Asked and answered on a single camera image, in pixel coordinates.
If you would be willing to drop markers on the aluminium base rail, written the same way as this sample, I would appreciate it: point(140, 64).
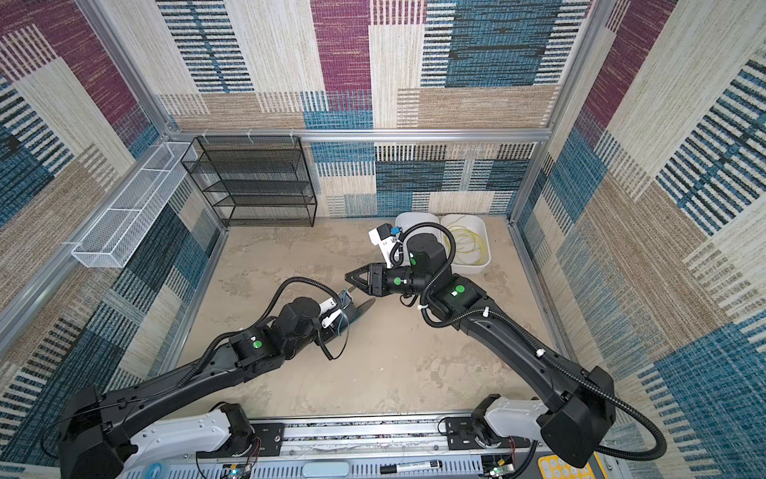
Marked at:
point(491, 442)

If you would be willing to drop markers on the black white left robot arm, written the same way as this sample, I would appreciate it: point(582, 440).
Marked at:
point(103, 434)

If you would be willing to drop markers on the white plastic tub right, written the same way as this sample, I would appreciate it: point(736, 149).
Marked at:
point(473, 254)

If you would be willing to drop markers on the white plastic tub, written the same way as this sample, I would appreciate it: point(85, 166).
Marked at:
point(473, 254)
point(419, 224)

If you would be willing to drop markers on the black marker pen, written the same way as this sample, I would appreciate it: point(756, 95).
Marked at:
point(411, 467)

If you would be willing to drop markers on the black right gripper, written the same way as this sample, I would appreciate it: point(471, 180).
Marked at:
point(376, 282)

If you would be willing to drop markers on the white wire mesh basket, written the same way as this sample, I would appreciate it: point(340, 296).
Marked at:
point(116, 235)

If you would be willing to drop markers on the black perforated cable spool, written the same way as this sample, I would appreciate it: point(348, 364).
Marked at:
point(353, 313)

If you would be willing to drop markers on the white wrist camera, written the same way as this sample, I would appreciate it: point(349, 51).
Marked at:
point(331, 310)
point(386, 238)

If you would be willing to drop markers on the yellow keypad pendant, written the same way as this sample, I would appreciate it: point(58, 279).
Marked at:
point(552, 467)

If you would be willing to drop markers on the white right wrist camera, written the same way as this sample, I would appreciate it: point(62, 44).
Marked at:
point(386, 238)

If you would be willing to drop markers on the light blue label plate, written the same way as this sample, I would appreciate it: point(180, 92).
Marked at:
point(325, 469)

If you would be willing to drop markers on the white plastic tub left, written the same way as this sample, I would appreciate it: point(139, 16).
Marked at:
point(419, 224)

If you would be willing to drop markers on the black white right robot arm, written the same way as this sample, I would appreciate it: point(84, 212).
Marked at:
point(579, 404)

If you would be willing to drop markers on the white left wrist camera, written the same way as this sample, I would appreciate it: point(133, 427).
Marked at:
point(331, 310)

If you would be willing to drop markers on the black wire mesh shelf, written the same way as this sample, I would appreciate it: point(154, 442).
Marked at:
point(253, 181)

